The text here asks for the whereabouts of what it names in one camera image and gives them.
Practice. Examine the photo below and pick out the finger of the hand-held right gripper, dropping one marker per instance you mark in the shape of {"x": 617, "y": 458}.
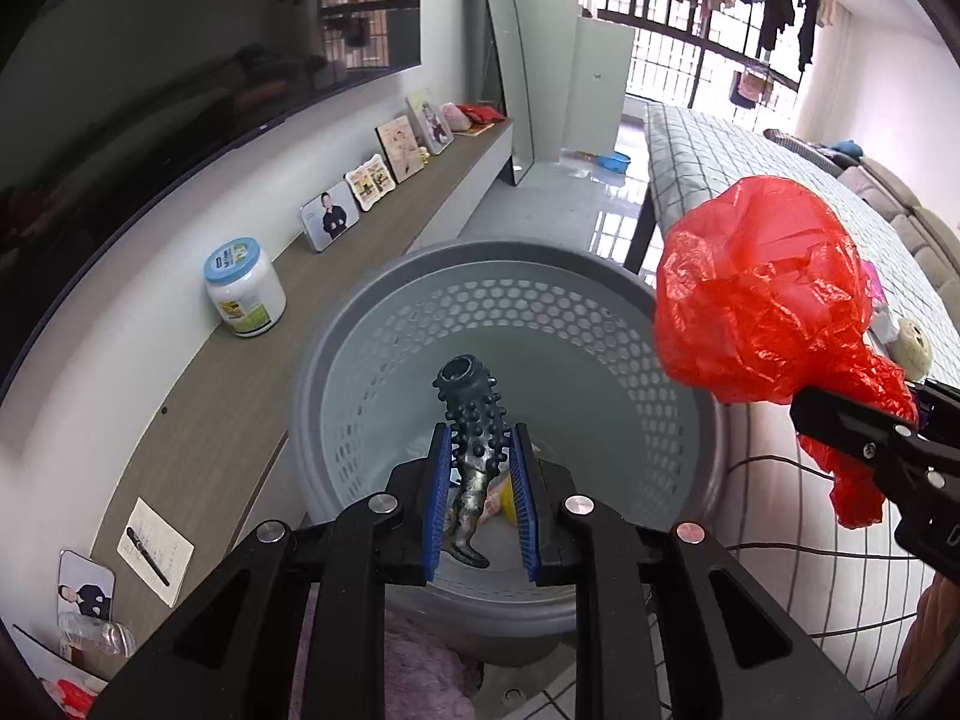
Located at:
{"x": 855, "y": 427}
{"x": 937, "y": 401}

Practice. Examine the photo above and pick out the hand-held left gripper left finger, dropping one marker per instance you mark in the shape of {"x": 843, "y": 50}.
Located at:
{"x": 439, "y": 510}

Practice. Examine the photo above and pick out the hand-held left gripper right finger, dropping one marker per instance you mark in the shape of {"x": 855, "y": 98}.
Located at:
{"x": 525, "y": 510}

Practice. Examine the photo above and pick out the dark spiky rubber toy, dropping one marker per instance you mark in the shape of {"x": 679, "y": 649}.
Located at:
{"x": 472, "y": 427}

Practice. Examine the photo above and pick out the grey perforated plastic basket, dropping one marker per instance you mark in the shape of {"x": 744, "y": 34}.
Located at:
{"x": 375, "y": 360}

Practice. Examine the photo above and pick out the red plastic bag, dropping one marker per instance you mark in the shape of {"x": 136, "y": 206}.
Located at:
{"x": 757, "y": 292}

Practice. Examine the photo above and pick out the person's right forearm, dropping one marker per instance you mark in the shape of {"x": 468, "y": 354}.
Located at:
{"x": 930, "y": 645}

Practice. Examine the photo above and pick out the beige plush ball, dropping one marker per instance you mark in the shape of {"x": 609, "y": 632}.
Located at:
{"x": 915, "y": 345}

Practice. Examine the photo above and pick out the pink fluffy rug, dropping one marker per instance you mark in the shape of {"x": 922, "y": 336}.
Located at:
{"x": 420, "y": 679}

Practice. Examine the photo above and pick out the grey sofa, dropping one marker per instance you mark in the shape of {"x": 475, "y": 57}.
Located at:
{"x": 922, "y": 225}

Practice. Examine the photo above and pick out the blue cloth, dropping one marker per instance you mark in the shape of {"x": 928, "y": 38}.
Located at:
{"x": 847, "y": 148}

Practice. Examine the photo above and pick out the white paper sheet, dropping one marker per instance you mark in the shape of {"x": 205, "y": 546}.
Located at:
{"x": 169, "y": 540}

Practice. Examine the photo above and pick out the black table leg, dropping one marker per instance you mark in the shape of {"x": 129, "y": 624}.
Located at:
{"x": 641, "y": 240}

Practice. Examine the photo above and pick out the white jar with blue lid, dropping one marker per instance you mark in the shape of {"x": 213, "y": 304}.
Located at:
{"x": 244, "y": 292}

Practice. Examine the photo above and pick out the black pen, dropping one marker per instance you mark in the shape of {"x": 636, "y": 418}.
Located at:
{"x": 148, "y": 556}

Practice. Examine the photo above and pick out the checked blanket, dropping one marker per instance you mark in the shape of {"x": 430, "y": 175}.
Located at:
{"x": 787, "y": 141}

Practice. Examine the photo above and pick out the pink garment on hanger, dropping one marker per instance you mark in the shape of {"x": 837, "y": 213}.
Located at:
{"x": 750, "y": 88}

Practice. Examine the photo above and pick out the blue plastic basin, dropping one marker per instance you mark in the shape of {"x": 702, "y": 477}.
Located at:
{"x": 611, "y": 162}

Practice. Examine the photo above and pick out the portrait photo card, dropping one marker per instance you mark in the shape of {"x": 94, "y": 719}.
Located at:
{"x": 86, "y": 589}

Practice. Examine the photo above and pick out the clear plastic bottle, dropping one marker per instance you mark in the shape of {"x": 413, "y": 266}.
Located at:
{"x": 94, "y": 641}

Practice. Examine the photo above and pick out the pink plush toy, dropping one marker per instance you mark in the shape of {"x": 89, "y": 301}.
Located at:
{"x": 452, "y": 115}

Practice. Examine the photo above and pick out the red cloth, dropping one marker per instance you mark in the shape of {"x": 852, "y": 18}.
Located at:
{"x": 480, "y": 114}

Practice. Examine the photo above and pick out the red white packet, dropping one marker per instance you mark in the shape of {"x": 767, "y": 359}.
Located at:
{"x": 67, "y": 697}

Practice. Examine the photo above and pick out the black window grille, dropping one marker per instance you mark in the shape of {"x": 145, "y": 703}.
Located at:
{"x": 660, "y": 52}

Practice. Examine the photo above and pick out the white cabinet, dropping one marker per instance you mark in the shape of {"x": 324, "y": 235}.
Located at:
{"x": 600, "y": 90}

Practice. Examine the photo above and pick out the leaning mirror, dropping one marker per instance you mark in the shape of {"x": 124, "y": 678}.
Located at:
{"x": 517, "y": 52}

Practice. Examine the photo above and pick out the black television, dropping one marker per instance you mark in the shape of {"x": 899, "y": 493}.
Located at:
{"x": 150, "y": 90}

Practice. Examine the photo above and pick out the wooden wall shelf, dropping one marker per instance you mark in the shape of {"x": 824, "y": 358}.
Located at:
{"x": 300, "y": 330}

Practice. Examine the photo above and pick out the portrait photo frame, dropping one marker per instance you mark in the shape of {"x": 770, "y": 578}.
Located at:
{"x": 330, "y": 216}

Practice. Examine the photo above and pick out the ornate white photo frame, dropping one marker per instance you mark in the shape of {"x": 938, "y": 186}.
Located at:
{"x": 370, "y": 181}

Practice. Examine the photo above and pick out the wooden photo frame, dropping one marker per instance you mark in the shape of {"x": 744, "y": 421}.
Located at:
{"x": 401, "y": 146}

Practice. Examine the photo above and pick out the plain white photo frame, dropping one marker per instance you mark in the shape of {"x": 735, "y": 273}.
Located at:
{"x": 431, "y": 120}

